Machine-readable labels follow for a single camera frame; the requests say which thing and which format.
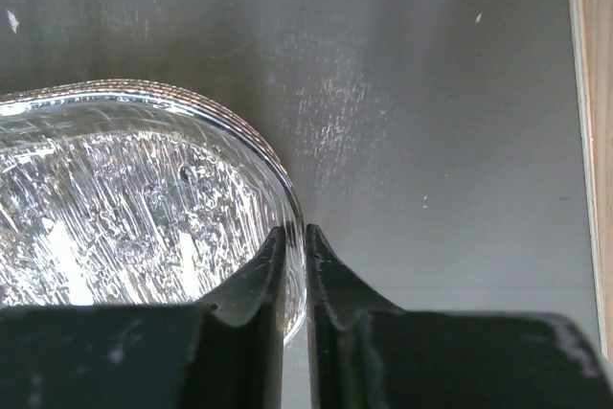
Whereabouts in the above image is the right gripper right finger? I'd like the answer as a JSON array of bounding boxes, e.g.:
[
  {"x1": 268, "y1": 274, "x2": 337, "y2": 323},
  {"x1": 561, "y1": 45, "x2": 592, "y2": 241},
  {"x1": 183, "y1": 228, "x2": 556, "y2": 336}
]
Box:
[{"x1": 305, "y1": 224, "x2": 612, "y2": 408}]

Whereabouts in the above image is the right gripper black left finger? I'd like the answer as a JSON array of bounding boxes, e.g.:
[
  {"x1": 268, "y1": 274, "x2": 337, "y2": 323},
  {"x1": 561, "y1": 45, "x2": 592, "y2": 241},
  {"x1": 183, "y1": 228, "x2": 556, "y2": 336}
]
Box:
[{"x1": 1, "y1": 227, "x2": 286, "y2": 408}]

